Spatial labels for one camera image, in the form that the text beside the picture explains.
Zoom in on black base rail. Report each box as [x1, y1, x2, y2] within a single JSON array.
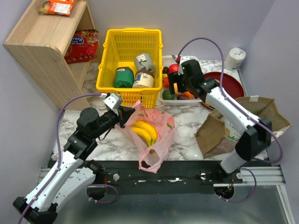
[[39, 160, 285, 196]]

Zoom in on red snack bag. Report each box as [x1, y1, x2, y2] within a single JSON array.
[[64, 29, 99, 64]]

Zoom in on orange snack packet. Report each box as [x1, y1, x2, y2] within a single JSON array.
[[39, 0, 77, 16]]

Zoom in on pink peach plastic bag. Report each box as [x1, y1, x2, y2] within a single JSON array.
[[115, 100, 175, 174]]

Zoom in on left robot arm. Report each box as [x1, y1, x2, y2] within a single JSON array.
[[13, 106, 135, 224]]

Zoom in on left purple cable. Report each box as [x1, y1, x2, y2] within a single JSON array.
[[17, 92, 106, 224]]

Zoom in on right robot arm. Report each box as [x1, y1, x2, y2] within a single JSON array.
[[168, 60, 272, 174]]

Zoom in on brown paper grocery bag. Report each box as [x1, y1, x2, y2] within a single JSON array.
[[195, 96, 292, 159]]

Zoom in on white plastic fruit basket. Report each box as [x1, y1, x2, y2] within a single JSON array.
[[157, 56, 202, 106]]

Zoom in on dark purple plum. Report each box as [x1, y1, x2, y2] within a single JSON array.
[[177, 94, 188, 100]]

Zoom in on green white chips bag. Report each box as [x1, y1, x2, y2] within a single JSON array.
[[221, 110, 255, 141]]

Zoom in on green avocado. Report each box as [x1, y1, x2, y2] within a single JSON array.
[[162, 89, 175, 100]]

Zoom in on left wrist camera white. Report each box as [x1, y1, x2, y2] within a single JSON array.
[[100, 93, 123, 116]]

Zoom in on red round plate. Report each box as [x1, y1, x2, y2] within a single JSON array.
[[204, 72, 245, 99]]

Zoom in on grey wrapped package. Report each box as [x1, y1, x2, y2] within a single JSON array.
[[134, 53, 156, 73]]

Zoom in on toilet paper roll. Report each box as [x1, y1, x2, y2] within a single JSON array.
[[224, 48, 246, 70]]

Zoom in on yellow plastic basket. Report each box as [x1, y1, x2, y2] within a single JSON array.
[[96, 28, 163, 109]]

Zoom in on banana bunch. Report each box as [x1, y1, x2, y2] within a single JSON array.
[[131, 120, 158, 147]]

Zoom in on red strawberry fruit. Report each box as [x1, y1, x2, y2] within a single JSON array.
[[163, 77, 170, 88]]

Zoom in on green wrapped package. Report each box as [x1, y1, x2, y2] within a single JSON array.
[[114, 67, 134, 88]]

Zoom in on red apple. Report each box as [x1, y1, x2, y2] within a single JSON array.
[[168, 63, 179, 73]]

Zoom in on orange fruit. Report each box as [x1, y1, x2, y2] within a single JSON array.
[[184, 91, 194, 99]]

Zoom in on wooden shelf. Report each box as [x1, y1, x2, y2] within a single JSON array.
[[3, 0, 95, 109]]

